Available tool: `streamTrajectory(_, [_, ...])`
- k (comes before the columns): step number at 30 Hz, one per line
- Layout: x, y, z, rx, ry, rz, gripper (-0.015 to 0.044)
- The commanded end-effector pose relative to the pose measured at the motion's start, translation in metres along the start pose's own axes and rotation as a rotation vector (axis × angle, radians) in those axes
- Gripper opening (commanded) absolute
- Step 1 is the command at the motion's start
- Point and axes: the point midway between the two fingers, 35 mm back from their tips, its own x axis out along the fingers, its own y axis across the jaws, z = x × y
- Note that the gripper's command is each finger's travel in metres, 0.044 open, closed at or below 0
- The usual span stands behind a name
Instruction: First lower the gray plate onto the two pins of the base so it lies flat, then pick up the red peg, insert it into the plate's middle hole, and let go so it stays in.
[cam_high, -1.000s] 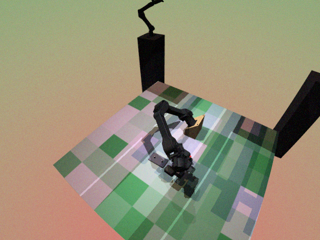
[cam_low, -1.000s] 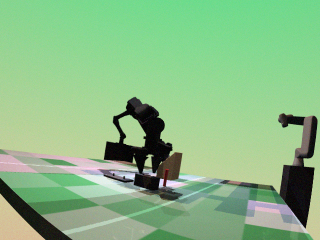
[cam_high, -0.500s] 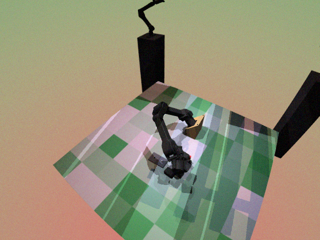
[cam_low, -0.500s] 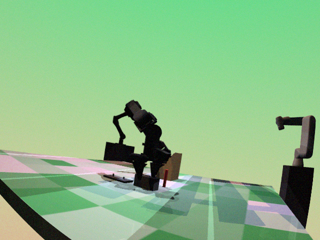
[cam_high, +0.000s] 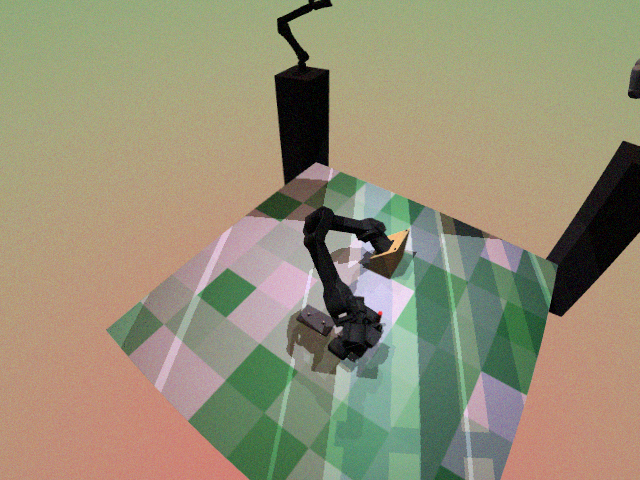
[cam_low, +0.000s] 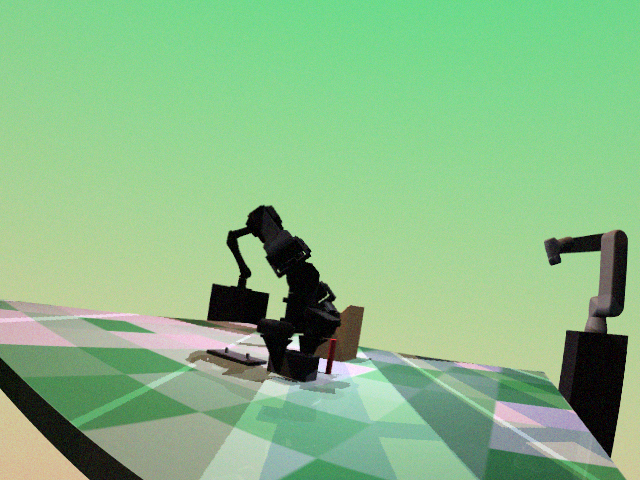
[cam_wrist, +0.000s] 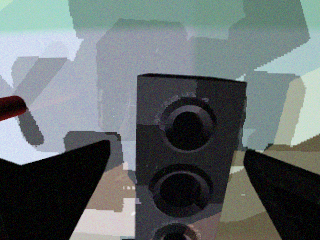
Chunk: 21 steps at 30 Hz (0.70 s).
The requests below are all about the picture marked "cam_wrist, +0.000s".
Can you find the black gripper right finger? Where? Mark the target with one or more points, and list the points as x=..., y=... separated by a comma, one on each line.
x=290, y=195

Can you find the dark red cylinder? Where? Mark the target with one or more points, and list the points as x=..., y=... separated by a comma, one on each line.
x=11, y=106

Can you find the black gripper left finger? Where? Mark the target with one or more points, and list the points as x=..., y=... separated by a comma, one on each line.
x=44, y=200

